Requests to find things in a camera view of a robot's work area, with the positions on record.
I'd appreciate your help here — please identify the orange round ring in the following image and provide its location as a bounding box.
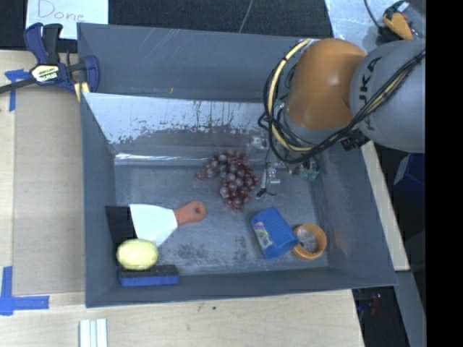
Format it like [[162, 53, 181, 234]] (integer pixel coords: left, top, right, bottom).
[[291, 223, 328, 261]]

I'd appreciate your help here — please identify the grey metal bin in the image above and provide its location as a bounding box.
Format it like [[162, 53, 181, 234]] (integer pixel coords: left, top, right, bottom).
[[76, 22, 399, 309]]

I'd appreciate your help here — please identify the orange-handled white scraper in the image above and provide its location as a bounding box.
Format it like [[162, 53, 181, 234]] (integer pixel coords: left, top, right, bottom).
[[128, 200, 208, 249]]

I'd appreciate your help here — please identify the blue plastic cup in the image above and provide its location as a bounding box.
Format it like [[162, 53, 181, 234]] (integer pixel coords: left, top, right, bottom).
[[250, 206, 301, 260]]

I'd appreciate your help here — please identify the dark red grape bunch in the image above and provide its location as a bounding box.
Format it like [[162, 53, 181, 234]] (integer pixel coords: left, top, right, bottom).
[[194, 149, 260, 211]]

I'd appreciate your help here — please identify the blue and black sponge block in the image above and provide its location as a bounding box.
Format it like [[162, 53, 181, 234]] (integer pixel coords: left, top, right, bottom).
[[117, 264, 181, 288]]

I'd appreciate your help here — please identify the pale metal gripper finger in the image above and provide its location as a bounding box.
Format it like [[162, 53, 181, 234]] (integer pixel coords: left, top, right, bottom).
[[265, 166, 282, 188], [251, 134, 271, 151]]

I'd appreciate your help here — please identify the yellow lemon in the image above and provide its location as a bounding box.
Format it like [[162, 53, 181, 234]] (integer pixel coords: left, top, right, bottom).
[[115, 238, 160, 271]]

